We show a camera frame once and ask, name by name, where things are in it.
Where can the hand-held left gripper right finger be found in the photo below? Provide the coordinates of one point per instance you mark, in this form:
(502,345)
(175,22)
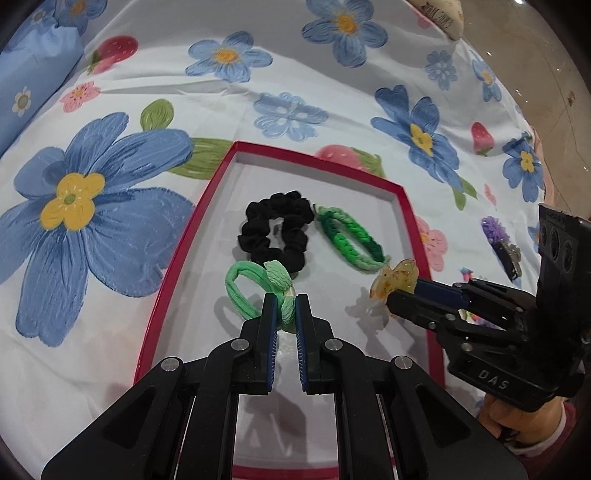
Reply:
(301,325)

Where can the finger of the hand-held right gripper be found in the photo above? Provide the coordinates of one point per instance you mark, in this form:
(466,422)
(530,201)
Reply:
(436,291)
(411,309)

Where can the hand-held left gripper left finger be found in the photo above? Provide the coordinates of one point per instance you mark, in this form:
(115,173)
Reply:
(272,325)

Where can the amber translucent hair clip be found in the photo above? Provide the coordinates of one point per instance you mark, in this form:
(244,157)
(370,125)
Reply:
(392,281)

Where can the red shallow tray box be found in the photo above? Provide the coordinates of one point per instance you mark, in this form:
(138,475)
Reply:
(323,258)

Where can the person's right forearm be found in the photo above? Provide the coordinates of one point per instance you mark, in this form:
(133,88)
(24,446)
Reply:
(575,422)

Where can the person's right hand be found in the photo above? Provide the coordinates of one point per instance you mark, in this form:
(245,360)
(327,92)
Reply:
(508,417)

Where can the purple flower hair claw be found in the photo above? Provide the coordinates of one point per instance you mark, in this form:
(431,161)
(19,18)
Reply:
(495,230)

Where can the black fabric scrunchie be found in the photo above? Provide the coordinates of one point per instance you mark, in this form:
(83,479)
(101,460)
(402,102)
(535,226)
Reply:
(258,217)

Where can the floral printed bed sheet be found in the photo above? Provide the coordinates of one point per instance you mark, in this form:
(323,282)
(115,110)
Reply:
(323,115)

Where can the cream panda print cushion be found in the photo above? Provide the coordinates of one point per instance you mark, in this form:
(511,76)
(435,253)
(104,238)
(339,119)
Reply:
(438,14)

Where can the blue flower print pillow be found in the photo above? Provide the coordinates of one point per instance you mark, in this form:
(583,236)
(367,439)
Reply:
(32,69)

